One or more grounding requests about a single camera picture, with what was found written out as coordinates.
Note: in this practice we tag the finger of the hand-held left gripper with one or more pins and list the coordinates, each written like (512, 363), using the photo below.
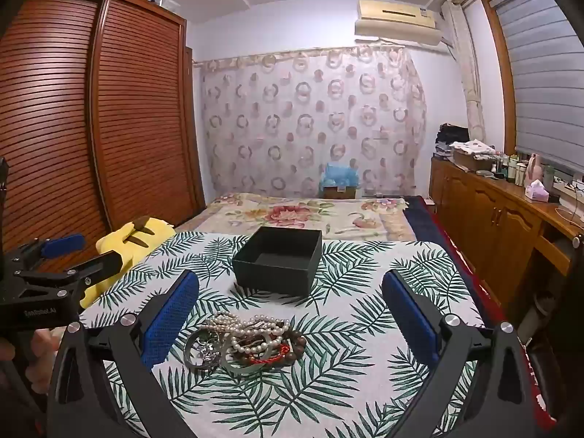
(64, 244)
(102, 264)

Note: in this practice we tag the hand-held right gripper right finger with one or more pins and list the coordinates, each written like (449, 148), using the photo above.
(410, 315)

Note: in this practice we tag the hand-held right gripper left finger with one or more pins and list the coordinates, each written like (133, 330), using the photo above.
(171, 310)

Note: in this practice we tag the silver bangle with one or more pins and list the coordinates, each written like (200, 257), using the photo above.
(191, 351)

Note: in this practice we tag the black square box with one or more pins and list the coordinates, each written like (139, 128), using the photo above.
(273, 278)

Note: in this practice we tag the person's left hand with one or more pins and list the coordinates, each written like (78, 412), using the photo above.
(50, 340)

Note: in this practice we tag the yellow plush toy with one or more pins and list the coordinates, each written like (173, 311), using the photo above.
(146, 232)

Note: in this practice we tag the leaf print tablecloth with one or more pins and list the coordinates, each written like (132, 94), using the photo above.
(346, 374)

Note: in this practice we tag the dark blue blanket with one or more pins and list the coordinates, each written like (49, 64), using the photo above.
(419, 219)

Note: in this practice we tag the wooden louvered wardrobe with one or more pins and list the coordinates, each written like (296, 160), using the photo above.
(68, 123)

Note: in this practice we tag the wooden sideboard cabinet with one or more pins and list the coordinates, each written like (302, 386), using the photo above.
(492, 219)

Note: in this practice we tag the cardboard box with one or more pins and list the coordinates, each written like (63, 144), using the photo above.
(340, 191)

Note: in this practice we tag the floral bedsheet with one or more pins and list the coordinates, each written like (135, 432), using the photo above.
(292, 214)

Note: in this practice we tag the blue plastic bag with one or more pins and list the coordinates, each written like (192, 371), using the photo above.
(340, 173)

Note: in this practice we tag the wooden storage box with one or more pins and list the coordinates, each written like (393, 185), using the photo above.
(472, 162)

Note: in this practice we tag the pink tissue pack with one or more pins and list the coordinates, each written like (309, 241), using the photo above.
(537, 191)

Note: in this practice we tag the group of cosmetic bottles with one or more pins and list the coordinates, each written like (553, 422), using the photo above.
(513, 169)

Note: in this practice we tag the floral white cloth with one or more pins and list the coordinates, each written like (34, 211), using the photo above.
(472, 147)

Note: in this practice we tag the pile of dark clothes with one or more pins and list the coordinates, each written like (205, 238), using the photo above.
(451, 134)

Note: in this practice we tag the pink figurine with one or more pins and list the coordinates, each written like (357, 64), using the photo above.
(534, 169)

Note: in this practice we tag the white power strip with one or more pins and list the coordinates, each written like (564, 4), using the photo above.
(568, 185)

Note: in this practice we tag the beige window curtain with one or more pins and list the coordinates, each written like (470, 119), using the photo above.
(467, 82)

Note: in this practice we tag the white box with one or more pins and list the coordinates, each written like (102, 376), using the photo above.
(164, 3)

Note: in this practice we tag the grey window blind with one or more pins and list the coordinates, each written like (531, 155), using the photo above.
(543, 73)

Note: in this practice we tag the beige air conditioner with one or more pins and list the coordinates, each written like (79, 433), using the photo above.
(397, 20)

